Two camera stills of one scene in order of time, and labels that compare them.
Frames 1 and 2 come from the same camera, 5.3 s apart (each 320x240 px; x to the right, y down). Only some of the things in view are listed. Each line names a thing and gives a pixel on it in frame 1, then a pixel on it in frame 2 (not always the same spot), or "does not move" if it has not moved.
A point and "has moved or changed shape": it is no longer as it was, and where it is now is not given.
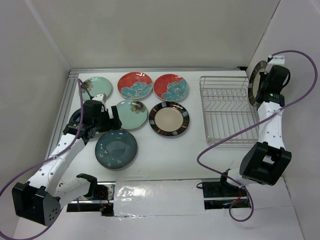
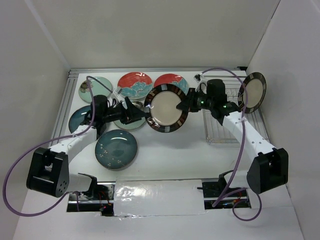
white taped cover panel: (158, 197) does not move
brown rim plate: (254, 80) has moved or changed shape
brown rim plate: (169, 118) has moved or changed shape
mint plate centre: (133, 114) does not move
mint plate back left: (100, 86) does not move
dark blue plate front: (116, 149) does not move
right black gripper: (261, 85) → (191, 103)
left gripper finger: (116, 122) → (132, 110)
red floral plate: (135, 85) does not move
